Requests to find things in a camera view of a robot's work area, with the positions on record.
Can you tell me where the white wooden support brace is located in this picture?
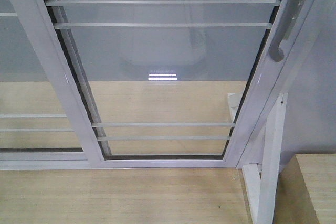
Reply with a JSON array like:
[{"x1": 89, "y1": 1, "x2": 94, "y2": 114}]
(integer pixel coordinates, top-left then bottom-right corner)
[{"x1": 242, "y1": 93, "x2": 288, "y2": 223}]

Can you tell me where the light wooden base platform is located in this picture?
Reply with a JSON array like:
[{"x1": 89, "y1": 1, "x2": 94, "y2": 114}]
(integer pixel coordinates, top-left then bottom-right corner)
[{"x1": 1, "y1": 81, "x2": 250, "y2": 223}]

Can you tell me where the grey door pull handle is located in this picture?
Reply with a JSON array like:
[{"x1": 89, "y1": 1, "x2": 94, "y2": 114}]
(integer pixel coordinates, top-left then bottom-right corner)
[{"x1": 267, "y1": 0, "x2": 299, "y2": 62}]

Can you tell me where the white door frame post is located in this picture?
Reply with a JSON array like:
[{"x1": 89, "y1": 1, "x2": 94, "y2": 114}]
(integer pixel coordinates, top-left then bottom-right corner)
[{"x1": 225, "y1": 0, "x2": 316, "y2": 168}]

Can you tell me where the white fixed glass door panel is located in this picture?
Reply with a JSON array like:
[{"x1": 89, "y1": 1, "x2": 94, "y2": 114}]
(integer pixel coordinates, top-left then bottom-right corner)
[{"x1": 0, "y1": 0, "x2": 92, "y2": 169}]

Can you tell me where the door lock plate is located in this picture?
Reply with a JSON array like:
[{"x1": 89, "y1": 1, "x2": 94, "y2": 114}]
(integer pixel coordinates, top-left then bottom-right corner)
[{"x1": 283, "y1": 0, "x2": 305, "y2": 40}]

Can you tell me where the white framed sliding glass door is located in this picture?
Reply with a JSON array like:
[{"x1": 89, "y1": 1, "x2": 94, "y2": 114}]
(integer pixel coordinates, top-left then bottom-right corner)
[{"x1": 0, "y1": 0, "x2": 310, "y2": 169}]

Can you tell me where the light wooden box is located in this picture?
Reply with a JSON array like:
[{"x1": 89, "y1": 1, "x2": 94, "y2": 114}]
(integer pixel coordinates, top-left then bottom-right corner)
[{"x1": 274, "y1": 154, "x2": 335, "y2": 223}]

